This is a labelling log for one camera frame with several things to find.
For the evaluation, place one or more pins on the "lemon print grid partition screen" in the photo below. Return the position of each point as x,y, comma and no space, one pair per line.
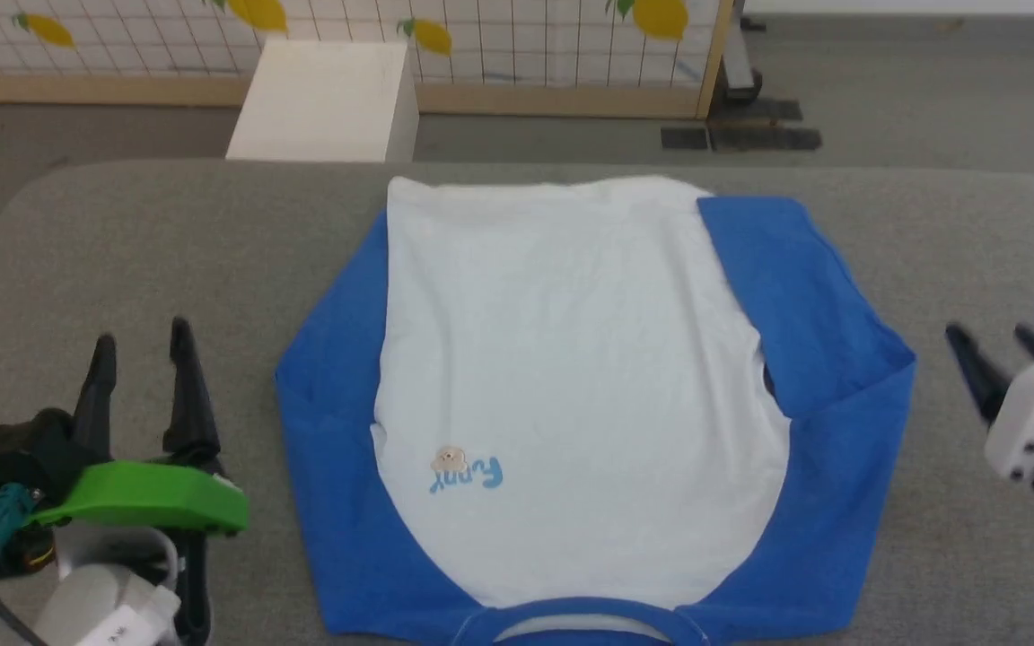
526,45

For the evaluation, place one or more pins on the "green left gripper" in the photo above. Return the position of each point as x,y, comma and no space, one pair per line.
149,498

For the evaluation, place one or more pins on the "small black floor mat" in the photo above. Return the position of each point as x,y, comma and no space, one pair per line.
684,138

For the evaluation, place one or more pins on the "white box pedestal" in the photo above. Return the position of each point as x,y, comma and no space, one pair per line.
328,99

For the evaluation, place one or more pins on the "black floor base plate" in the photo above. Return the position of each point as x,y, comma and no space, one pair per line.
764,139

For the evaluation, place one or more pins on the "white and blue t-shirt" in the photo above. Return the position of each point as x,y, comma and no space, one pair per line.
571,359

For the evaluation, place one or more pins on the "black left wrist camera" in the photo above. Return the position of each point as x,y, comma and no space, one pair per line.
14,453

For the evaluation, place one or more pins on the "grey metal stand leg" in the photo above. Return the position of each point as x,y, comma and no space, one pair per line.
737,72

